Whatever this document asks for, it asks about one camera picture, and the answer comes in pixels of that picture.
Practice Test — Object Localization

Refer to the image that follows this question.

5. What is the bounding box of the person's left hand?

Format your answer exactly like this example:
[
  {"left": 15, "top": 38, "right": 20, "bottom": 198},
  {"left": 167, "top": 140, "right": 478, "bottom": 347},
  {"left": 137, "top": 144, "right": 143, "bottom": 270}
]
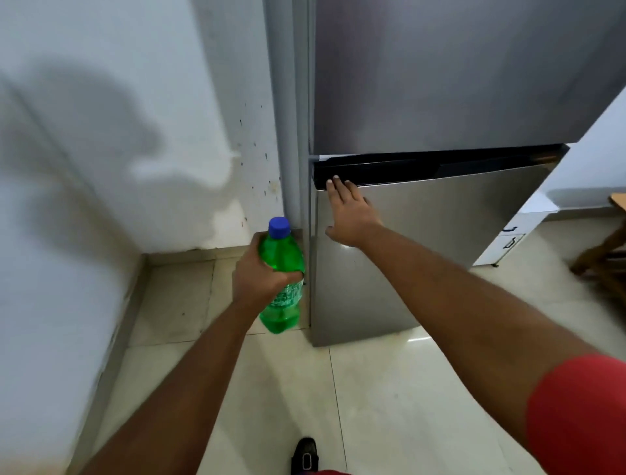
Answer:
[{"left": 231, "top": 232, "right": 304, "bottom": 320}]

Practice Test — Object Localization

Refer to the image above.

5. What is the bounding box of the person's right hand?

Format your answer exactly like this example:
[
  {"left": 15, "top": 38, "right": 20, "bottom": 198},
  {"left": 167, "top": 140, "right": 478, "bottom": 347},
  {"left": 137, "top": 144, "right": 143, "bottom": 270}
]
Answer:
[{"left": 325, "top": 176, "right": 385, "bottom": 248}]

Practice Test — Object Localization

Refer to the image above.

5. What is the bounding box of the green plastic bottle blue cap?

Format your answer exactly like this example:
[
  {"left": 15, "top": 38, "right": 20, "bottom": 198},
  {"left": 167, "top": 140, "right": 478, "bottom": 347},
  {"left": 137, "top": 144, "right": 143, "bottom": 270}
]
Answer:
[{"left": 258, "top": 217, "right": 306, "bottom": 335}]

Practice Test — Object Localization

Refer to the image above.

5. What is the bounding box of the person's left forearm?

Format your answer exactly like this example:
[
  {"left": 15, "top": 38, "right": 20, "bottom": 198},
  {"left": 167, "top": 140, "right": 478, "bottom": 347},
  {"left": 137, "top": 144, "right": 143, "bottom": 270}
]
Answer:
[{"left": 78, "top": 301, "right": 260, "bottom": 475}]

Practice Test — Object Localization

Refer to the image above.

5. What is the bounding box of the person's right forearm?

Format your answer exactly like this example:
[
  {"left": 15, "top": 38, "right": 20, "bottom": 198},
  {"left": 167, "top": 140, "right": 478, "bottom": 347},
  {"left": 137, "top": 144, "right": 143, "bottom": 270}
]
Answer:
[{"left": 359, "top": 224, "right": 603, "bottom": 443}]

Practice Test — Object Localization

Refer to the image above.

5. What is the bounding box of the silver refrigerator body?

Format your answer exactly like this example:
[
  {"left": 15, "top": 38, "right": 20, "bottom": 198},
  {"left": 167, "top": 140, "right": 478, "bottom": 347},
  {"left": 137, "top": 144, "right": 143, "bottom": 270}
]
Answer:
[{"left": 263, "top": 0, "right": 315, "bottom": 329}]

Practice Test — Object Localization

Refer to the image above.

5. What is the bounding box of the silver freezer door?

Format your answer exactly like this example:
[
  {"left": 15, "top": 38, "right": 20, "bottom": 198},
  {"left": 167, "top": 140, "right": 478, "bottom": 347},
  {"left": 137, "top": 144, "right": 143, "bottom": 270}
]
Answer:
[{"left": 311, "top": 0, "right": 626, "bottom": 157}]

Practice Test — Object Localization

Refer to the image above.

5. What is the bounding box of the black shoe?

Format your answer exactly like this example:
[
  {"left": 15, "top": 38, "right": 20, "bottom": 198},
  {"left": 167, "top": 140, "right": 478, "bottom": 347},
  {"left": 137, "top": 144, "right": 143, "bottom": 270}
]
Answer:
[{"left": 291, "top": 437, "right": 320, "bottom": 475}]

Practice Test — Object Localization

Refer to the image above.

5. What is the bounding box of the white drawer cabinet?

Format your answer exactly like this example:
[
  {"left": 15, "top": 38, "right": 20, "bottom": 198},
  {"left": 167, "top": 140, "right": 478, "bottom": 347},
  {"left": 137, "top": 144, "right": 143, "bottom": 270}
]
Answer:
[{"left": 472, "top": 188, "right": 561, "bottom": 268}]

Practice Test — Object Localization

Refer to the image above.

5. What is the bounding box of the wooden chair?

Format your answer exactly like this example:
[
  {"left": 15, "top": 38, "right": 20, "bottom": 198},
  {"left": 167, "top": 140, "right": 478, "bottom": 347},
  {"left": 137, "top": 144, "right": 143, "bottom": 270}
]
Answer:
[{"left": 569, "top": 192, "right": 626, "bottom": 307}]

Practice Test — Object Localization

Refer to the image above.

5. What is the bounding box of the red shirt sleeve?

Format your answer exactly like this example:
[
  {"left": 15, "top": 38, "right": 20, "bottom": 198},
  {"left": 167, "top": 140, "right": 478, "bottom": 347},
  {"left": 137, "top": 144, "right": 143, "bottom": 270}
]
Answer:
[{"left": 526, "top": 354, "right": 626, "bottom": 475}]

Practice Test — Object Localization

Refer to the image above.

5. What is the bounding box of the silver fridge door black handle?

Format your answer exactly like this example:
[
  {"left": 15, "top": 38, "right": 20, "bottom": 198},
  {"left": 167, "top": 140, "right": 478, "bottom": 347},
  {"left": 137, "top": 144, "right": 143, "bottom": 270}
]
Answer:
[{"left": 308, "top": 144, "right": 571, "bottom": 348}]

